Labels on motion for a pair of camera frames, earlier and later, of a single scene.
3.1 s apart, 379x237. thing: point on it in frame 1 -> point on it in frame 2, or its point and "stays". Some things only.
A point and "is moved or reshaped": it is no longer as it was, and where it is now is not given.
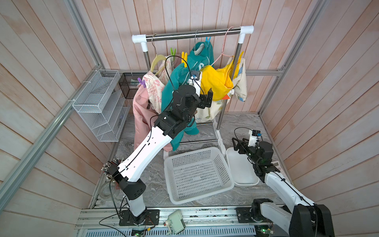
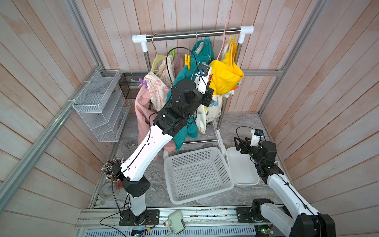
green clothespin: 171,53 stays
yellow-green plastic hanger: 158,58 stays
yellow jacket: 219,81 is moved or reshaped
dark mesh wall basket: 128,83 stays
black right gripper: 241,144 stays
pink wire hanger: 223,47 -> 226,24
